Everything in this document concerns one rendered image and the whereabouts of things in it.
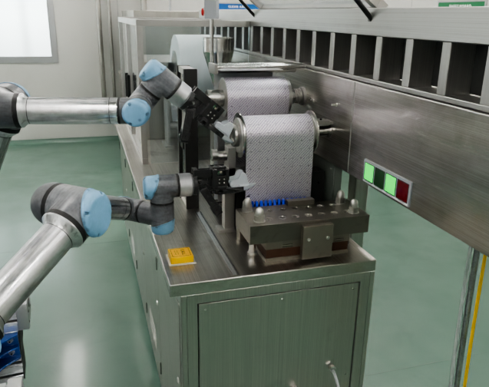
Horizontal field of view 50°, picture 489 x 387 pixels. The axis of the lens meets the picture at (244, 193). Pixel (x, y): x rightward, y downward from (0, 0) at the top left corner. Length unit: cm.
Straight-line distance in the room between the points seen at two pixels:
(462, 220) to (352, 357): 76
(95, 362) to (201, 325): 126
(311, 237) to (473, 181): 57
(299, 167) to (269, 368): 66
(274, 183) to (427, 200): 57
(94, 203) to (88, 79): 591
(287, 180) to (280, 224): 23
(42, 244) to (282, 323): 79
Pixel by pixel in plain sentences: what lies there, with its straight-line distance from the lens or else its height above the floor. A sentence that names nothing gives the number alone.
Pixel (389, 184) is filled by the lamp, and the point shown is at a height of 118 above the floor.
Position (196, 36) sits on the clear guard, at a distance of 268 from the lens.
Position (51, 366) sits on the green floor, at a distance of 285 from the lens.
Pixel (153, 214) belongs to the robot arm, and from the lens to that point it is 169.
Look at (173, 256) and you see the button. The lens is 164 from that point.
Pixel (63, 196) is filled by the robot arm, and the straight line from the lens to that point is 137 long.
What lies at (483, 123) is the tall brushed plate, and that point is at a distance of 124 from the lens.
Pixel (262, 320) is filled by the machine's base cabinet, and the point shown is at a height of 74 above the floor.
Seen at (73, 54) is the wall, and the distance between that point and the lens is 717.
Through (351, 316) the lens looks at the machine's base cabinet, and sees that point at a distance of 180.
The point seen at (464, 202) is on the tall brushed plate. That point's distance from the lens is 130.
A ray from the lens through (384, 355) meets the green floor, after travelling 290.
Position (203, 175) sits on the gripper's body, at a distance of 168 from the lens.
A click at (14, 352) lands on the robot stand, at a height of 61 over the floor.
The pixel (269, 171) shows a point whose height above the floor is 114.
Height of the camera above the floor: 163
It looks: 19 degrees down
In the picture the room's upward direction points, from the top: 1 degrees clockwise
